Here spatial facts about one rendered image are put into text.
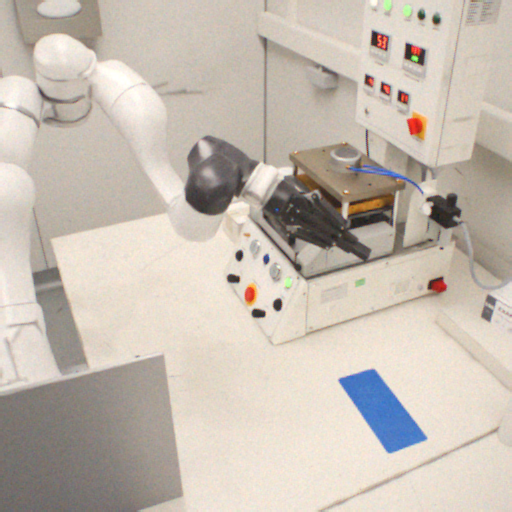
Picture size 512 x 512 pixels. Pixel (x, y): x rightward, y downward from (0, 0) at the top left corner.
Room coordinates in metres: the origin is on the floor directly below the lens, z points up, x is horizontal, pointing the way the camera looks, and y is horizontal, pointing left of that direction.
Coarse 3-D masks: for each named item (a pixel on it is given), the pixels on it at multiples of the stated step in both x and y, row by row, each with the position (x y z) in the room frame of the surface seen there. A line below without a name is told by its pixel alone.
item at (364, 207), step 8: (296, 176) 1.38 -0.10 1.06; (304, 176) 1.38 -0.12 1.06; (304, 184) 1.34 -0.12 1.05; (312, 184) 1.33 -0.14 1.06; (328, 192) 1.29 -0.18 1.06; (328, 200) 1.24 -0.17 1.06; (336, 200) 1.24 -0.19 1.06; (360, 200) 1.25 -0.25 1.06; (368, 200) 1.25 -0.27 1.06; (376, 200) 1.25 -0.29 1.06; (384, 200) 1.26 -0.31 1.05; (392, 200) 1.27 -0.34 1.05; (336, 208) 1.20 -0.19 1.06; (352, 208) 1.22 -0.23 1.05; (360, 208) 1.23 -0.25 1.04; (368, 208) 1.24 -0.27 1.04; (376, 208) 1.25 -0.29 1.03; (384, 208) 1.26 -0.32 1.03; (352, 216) 1.22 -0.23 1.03; (360, 216) 1.23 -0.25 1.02
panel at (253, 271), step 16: (256, 256) 1.28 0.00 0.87; (272, 256) 1.23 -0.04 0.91; (240, 272) 1.30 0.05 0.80; (256, 272) 1.25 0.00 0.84; (288, 272) 1.15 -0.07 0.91; (240, 288) 1.27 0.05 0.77; (256, 288) 1.21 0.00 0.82; (272, 288) 1.17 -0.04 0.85; (288, 288) 1.12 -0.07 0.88; (256, 304) 1.18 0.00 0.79; (256, 320) 1.15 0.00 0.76; (272, 320) 1.11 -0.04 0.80; (272, 336) 1.08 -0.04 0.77
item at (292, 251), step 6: (258, 216) 1.34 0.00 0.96; (258, 222) 1.34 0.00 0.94; (264, 222) 1.30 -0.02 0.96; (270, 222) 1.29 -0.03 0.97; (264, 228) 1.31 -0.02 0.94; (270, 228) 1.27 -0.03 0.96; (276, 228) 1.26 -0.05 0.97; (270, 234) 1.27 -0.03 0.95; (276, 234) 1.24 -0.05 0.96; (282, 234) 1.23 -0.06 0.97; (276, 240) 1.24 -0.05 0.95; (282, 240) 1.21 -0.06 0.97; (300, 240) 1.20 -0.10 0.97; (282, 246) 1.21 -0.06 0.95; (288, 246) 1.18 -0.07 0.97; (294, 246) 1.18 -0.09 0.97; (300, 246) 1.18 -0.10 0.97; (288, 252) 1.18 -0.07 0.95; (294, 252) 1.15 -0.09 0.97; (294, 258) 1.15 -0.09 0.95
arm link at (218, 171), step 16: (208, 144) 1.08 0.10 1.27; (224, 144) 1.09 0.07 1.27; (192, 160) 1.05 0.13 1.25; (208, 160) 1.03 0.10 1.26; (224, 160) 1.03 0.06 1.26; (240, 160) 1.07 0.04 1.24; (192, 176) 0.99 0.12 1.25; (208, 176) 0.98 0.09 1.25; (224, 176) 0.99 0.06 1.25; (240, 176) 1.03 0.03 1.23; (192, 192) 0.98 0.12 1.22; (208, 192) 0.96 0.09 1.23; (224, 192) 0.97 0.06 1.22; (208, 208) 0.97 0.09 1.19; (224, 208) 0.98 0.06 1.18
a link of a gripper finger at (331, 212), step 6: (312, 198) 1.02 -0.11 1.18; (318, 198) 1.02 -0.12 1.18; (318, 204) 1.02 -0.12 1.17; (324, 204) 1.02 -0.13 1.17; (324, 210) 1.01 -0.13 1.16; (330, 210) 1.02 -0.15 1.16; (336, 210) 1.03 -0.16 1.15; (330, 216) 1.01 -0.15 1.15; (336, 216) 1.01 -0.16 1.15; (342, 216) 1.02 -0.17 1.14; (336, 222) 1.01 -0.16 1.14; (342, 222) 1.01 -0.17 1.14; (342, 228) 1.00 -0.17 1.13
